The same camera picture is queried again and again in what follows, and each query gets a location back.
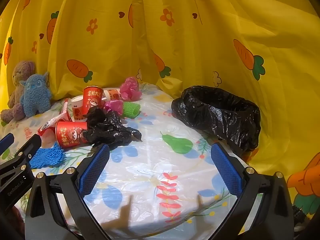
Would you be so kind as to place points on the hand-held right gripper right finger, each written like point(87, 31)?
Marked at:
point(225, 170)

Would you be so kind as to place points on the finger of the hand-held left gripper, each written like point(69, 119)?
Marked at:
point(27, 147)
point(6, 142)

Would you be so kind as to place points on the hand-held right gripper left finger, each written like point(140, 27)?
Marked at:
point(95, 170)

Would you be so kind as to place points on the blue knitted cloth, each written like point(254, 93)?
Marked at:
point(51, 157)

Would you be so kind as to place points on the red white snack wrapper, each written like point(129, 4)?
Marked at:
point(48, 126)

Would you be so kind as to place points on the black plastic bag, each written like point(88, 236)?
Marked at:
point(107, 127)

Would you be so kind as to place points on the black trash bag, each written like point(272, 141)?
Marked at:
point(220, 120)

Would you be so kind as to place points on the crushed red white paper cup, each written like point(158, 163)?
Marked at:
point(65, 110)

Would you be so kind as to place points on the white and red paper cup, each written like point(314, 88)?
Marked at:
point(113, 95)
point(78, 110)

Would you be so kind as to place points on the small pink plastic bag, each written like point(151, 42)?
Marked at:
point(113, 106)

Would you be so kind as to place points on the green knitted cloth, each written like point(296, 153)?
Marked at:
point(131, 110)

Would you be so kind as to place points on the large pink plastic bag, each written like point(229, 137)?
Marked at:
point(130, 88)

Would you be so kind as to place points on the blue plush monster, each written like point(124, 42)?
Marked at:
point(35, 95)

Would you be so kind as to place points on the floral plastic tablecloth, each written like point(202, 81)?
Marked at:
point(155, 160)

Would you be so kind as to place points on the purple teddy bear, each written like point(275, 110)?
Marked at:
point(18, 80)

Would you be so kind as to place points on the dark object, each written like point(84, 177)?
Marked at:
point(300, 217)

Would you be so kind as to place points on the yellow carrot print curtain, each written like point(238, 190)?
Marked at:
point(175, 42)

